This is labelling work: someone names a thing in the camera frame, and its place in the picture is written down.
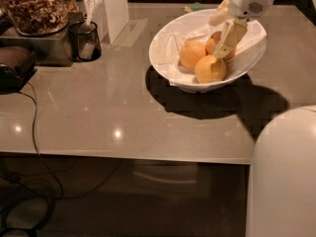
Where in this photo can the green yellow sponge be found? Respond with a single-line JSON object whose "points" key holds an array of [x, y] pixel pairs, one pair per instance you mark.
{"points": [[193, 7]]}

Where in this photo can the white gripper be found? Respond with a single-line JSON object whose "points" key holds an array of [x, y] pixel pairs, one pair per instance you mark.
{"points": [[247, 1]]}

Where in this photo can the white upright box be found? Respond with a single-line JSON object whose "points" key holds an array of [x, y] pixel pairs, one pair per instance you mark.
{"points": [[111, 16]]}

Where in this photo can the white spoon in cup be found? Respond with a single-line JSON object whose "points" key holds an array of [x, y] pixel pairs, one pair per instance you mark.
{"points": [[88, 14]]}

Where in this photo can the white bowl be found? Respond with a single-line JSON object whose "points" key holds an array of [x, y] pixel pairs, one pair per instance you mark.
{"points": [[164, 50]]}

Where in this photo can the black mesh cup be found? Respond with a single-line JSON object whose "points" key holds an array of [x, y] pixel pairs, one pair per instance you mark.
{"points": [[85, 41]]}

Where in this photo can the white paper bowl liner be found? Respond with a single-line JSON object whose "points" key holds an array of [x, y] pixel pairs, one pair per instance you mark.
{"points": [[171, 46]]}

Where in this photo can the metal box stand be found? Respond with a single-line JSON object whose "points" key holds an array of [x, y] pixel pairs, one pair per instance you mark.
{"points": [[51, 50]]}

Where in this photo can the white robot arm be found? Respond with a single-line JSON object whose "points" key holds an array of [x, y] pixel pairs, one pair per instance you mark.
{"points": [[281, 200]]}

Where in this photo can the orange at bowl front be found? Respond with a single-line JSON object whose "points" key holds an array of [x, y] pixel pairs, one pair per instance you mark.
{"points": [[209, 69]]}

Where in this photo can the black device at left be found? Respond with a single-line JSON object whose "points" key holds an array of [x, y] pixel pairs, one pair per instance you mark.
{"points": [[17, 66]]}

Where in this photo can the glass jar of nuts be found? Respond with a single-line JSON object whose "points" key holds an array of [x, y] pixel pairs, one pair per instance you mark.
{"points": [[33, 18]]}

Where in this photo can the orange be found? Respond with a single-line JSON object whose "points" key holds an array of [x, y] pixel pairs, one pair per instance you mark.
{"points": [[212, 42], [191, 52], [209, 69]]}

